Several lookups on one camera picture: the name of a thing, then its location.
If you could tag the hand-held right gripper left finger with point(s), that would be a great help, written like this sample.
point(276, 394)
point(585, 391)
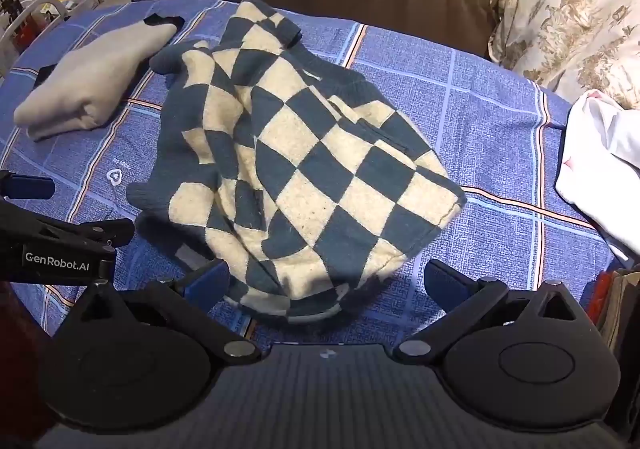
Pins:
point(207, 281)

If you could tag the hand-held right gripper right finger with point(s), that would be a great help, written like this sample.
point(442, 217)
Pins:
point(447, 281)

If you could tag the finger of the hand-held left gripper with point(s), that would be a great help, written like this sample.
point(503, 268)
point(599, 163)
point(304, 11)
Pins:
point(30, 188)
point(117, 229)

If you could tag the checkered knit sweater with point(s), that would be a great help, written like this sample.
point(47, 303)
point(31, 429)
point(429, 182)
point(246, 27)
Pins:
point(300, 154)

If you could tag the folded beige knit sweater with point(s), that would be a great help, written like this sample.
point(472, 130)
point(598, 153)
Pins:
point(95, 74)

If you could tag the blue plaid bedsheet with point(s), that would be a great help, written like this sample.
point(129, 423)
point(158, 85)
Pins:
point(475, 104)

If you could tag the white cloth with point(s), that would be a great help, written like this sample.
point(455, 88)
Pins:
point(605, 169)

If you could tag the floral beige quilt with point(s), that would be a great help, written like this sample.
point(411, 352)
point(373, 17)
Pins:
point(575, 19)

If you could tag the white metal rail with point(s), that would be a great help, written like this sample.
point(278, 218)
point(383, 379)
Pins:
point(50, 3)

